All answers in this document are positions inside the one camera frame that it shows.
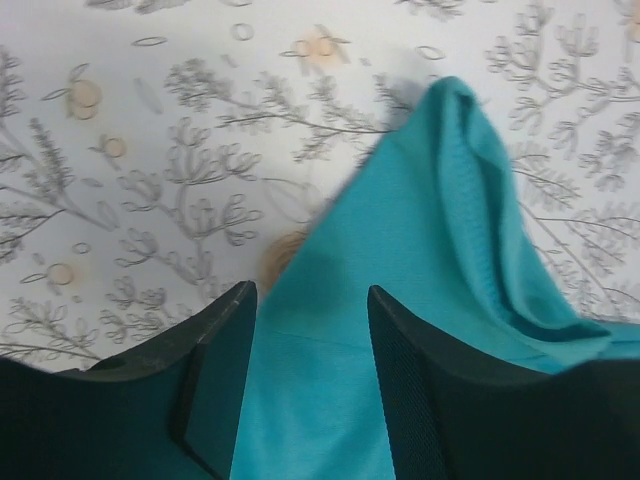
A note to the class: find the teal t-shirt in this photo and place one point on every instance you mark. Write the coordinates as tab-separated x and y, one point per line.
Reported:
434	219

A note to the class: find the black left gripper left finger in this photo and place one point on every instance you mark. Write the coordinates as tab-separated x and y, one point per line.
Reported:
168	408

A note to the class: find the floral patterned table mat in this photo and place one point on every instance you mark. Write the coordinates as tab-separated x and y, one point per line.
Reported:
152	151

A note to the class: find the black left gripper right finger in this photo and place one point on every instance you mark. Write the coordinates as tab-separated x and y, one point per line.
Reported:
454	412

